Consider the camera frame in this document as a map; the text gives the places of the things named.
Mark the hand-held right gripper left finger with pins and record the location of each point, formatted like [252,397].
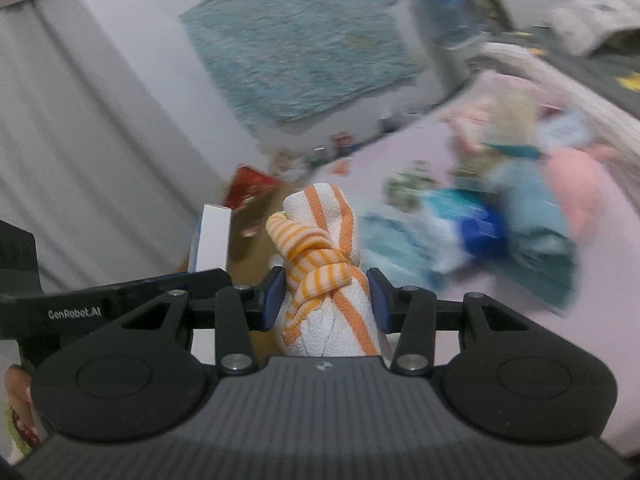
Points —
[270,300]

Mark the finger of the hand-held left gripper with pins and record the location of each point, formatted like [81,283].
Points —
[190,279]

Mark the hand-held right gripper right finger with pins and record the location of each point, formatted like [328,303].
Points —
[377,300]

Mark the cardboard box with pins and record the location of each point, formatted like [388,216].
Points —
[250,255]

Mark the orange striped white towel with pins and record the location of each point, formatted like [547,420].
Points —
[320,240]

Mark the blue and white wipes pack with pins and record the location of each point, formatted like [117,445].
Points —
[460,230]

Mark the blue checked towel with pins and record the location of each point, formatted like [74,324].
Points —
[535,240]

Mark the pink plush toy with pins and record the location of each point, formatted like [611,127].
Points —
[575,185]

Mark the person's left hand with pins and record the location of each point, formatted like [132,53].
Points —
[17,387]

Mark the red printed packet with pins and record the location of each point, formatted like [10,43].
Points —
[250,185]

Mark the green printed packet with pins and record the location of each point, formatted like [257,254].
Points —
[407,185]

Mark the pink bed sheet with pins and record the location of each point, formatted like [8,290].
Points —
[500,360]

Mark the white fleece blanket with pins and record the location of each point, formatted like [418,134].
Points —
[565,95]

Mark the large blue water bottle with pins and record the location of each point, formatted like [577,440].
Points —
[445,0]

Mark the grey quilt with yellow stars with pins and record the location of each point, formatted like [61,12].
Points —
[600,75]

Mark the pale patterned pillow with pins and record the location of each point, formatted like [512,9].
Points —
[590,15]

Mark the teal patterned wall cloth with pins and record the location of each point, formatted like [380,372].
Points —
[300,45]

